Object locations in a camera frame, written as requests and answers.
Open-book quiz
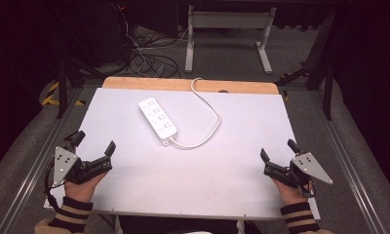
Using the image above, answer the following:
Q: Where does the yellow black hazard tape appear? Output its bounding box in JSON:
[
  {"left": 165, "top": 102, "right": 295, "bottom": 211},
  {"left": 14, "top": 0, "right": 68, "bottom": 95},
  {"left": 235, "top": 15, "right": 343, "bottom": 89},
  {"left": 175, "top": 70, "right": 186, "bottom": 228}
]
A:
[{"left": 41, "top": 80, "right": 87, "bottom": 107}]

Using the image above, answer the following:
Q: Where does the person's left hand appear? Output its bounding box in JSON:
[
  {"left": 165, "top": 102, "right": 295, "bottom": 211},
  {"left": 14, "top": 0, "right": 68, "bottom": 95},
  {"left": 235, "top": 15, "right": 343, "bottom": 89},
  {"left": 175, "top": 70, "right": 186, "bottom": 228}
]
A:
[{"left": 64, "top": 171, "right": 109, "bottom": 205}]

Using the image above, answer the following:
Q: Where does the person's right hand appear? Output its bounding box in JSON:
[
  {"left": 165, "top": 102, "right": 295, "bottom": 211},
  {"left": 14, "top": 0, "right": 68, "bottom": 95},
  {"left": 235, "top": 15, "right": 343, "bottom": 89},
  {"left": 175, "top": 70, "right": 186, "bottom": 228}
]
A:
[{"left": 270, "top": 176, "right": 312, "bottom": 207}]

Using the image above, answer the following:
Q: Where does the black tripod stand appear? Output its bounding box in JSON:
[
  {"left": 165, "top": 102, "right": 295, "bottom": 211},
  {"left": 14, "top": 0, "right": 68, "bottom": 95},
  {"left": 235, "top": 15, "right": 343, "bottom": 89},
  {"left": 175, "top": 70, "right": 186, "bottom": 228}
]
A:
[{"left": 51, "top": 6, "right": 101, "bottom": 120}]

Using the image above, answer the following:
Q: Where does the black metal stand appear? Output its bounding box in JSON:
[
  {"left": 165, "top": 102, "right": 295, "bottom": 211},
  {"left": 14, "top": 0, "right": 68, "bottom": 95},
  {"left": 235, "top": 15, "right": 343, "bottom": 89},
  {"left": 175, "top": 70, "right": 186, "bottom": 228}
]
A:
[{"left": 275, "top": 9, "right": 340, "bottom": 122}]

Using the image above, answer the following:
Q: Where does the white board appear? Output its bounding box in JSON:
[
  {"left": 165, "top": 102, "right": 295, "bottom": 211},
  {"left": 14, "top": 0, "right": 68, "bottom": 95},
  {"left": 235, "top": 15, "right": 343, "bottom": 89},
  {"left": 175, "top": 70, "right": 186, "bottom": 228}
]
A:
[{"left": 43, "top": 87, "right": 322, "bottom": 221}]

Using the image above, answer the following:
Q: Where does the white power strip cable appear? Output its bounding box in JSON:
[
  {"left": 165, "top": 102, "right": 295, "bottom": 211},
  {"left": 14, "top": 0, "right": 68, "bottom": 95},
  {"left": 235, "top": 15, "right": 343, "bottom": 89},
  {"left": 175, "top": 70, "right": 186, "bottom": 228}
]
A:
[{"left": 169, "top": 77, "right": 222, "bottom": 151}]

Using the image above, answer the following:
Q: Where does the aluminium floor rail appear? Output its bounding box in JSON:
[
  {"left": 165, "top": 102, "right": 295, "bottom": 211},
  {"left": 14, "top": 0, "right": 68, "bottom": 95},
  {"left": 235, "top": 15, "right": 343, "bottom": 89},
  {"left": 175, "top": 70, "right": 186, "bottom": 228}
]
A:
[
  {"left": 308, "top": 89, "right": 387, "bottom": 234},
  {"left": 0, "top": 87, "right": 84, "bottom": 234}
]

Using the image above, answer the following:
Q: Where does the black equipment cabinet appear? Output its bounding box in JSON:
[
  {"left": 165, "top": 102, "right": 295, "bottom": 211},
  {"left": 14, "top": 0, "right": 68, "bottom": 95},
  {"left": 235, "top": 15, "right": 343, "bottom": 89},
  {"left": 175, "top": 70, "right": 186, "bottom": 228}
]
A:
[{"left": 82, "top": 0, "right": 137, "bottom": 64}]

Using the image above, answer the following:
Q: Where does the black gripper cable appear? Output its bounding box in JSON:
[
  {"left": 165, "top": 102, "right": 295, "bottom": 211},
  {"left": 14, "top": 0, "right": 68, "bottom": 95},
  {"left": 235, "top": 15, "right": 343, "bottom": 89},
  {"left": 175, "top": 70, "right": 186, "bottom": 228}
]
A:
[{"left": 44, "top": 160, "right": 61, "bottom": 211}]

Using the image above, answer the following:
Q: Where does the white metal desk frame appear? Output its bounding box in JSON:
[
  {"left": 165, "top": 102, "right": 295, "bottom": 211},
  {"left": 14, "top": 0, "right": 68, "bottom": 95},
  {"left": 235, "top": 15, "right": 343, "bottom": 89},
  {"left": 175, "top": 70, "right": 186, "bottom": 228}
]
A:
[{"left": 184, "top": 4, "right": 278, "bottom": 75}]

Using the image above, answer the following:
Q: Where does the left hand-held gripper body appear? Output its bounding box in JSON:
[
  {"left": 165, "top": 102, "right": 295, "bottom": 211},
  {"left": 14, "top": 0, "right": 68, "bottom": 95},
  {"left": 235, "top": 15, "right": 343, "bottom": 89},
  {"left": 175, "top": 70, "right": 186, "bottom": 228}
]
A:
[{"left": 52, "top": 144, "right": 114, "bottom": 188}]

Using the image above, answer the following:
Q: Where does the tangle of black floor cables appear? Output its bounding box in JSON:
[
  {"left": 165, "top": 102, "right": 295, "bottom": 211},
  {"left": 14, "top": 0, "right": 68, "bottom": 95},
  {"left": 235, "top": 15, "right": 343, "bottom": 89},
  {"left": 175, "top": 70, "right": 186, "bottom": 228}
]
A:
[{"left": 116, "top": 3, "right": 197, "bottom": 80}]

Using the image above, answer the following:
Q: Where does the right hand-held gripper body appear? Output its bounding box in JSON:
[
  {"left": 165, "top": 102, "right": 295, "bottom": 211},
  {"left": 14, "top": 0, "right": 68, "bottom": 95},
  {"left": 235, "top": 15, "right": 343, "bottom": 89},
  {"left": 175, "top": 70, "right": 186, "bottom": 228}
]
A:
[{"left": 263, "top": 152, "right": 334, "bottom": 190}]

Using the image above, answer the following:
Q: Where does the white power strip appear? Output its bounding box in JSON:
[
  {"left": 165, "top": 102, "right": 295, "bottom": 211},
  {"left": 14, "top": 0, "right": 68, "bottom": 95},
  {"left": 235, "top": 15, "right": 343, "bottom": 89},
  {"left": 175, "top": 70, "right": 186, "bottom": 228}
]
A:
[{"left": 137, "top": 97, "right": 178, "bottom": 147}]

